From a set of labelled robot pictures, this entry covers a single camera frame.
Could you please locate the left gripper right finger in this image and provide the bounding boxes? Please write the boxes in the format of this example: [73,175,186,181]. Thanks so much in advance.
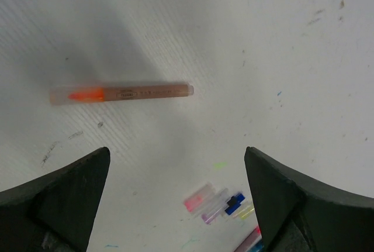
[244,147,373,251]

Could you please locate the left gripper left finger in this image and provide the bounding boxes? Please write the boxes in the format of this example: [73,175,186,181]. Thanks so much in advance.
[1,147,110,251]

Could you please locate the pink red pen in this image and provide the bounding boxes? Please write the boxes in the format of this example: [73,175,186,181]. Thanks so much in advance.
[234,226,262,252]

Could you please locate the blue pen cap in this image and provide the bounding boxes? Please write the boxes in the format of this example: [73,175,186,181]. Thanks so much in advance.
[224,192,245,215]

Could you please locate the purple pen cap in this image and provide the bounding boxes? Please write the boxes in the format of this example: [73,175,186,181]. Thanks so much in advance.
[201,200,226,225]

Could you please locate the pink pen cap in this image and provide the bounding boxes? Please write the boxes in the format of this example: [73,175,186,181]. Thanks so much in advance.
[183,183,215,213]

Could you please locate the orange highlighter pen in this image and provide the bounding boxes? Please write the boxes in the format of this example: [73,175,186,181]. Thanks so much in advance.
[49,83,194,106]

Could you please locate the blue pen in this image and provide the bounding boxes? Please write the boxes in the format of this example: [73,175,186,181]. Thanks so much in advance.
[247,241,264,252]

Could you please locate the clear green pen cap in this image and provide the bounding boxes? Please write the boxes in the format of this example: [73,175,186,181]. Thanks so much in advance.
[212,188,230,208]

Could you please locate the yellow highlighter cap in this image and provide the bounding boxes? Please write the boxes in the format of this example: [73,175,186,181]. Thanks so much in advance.
[232,201,255,220]

